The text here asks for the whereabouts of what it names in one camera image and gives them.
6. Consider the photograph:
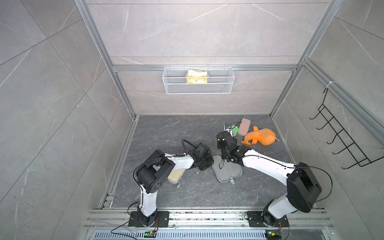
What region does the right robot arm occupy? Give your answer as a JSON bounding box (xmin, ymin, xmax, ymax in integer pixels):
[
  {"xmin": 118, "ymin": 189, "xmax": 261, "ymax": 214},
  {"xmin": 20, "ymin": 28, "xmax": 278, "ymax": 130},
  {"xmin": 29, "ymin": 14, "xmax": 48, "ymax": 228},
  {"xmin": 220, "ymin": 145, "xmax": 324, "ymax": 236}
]
[{"xmin": 216, "ymin": 131, "xmax": 334, "ymax": 227}]

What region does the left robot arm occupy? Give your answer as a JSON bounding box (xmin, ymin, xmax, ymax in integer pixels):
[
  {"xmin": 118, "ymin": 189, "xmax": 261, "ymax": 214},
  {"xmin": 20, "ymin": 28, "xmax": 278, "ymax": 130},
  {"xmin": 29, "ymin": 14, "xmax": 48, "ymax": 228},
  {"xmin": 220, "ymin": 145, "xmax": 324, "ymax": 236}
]
[{"xmin": 133, "ymin": 140, "xmax": 214, "ymax": 226}]

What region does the green lidded small jar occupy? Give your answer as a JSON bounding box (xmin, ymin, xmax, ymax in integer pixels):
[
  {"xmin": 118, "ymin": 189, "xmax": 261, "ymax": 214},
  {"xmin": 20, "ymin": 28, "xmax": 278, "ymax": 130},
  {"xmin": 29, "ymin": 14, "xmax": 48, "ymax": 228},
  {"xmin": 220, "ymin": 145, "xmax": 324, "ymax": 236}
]
[{"xmin": 231, "ymin": 125, "xmax": 239, "ymax": 136}]

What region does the pink rectangular case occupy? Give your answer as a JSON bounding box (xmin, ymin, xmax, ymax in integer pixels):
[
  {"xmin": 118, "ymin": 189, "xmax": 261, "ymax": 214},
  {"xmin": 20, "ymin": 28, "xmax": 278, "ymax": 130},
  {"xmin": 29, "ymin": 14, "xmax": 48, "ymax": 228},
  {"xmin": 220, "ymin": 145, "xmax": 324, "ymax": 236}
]
[{"xmin": 238, "ymin": 118, "xmax": 251, "ymax": 137}]

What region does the orange whale plush toy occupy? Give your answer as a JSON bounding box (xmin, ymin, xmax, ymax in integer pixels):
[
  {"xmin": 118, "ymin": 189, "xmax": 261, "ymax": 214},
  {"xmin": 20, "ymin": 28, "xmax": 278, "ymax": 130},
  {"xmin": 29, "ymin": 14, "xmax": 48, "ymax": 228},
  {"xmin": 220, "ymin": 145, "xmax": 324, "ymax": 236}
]
[{"xmin": 241, "ymin": 127, "xmax": 276, "ymax": 146}]

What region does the yellow packet in basket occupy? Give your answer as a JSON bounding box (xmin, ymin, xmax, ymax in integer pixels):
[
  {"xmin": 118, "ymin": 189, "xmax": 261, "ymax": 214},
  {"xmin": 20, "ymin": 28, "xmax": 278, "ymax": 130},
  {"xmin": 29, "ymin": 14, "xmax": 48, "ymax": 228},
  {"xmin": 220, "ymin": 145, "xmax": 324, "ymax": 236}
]
[{"xmin": 186, "ymin": 70, "xmax": 208, "ymax": 84}]

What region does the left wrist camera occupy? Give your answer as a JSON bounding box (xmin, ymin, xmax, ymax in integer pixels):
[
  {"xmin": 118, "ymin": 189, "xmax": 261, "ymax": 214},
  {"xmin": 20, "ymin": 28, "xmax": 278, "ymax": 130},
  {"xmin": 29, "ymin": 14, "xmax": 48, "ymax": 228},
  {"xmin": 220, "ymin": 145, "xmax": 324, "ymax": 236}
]
[{"xmin": 195, "ymin": 143, "xmax": 211, "ymax": 158}]

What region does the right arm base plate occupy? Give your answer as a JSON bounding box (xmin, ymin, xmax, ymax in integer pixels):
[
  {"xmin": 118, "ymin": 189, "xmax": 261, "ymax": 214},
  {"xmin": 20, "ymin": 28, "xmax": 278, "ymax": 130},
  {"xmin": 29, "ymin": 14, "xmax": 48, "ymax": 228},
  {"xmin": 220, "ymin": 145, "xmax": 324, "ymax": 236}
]
[{"xmin": 244, "ymin": 211, "xmax": 289, "ymax": 228}]

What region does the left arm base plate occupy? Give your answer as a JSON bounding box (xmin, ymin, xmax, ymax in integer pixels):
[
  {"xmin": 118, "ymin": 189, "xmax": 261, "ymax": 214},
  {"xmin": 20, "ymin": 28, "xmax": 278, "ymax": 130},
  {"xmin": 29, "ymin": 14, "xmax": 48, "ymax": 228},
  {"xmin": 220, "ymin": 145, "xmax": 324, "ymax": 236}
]
[{"xmin": 128, "ymin": 211, "xmax": 170, "ymax": 228}]

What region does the white wire wall basket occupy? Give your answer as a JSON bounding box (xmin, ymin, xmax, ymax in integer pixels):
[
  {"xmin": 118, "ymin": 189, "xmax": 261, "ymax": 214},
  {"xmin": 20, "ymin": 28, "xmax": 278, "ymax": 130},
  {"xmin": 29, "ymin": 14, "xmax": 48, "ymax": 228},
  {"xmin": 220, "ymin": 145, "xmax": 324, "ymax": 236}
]
[{"xmin": 162, "ymin": 67, "xmax": 235, "ymax": 95}]

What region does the aluminium front rail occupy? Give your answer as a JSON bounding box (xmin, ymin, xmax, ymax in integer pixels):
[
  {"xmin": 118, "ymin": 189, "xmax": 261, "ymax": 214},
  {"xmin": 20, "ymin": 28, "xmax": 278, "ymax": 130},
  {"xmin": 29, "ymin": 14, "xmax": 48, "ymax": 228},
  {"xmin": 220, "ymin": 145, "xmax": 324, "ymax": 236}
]
[{"xmin": 78, "ymin": 208, "xmax": 339, "ymax": 240}]

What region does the black wall hook rack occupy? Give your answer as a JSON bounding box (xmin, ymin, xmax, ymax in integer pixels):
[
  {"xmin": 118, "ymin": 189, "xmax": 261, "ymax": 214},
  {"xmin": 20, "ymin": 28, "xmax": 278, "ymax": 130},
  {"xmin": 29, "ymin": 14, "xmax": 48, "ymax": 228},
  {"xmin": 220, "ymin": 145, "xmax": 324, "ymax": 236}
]
[{"xmin": 309, "ymin": 88, "xmax": 384, "ymax": 170}]

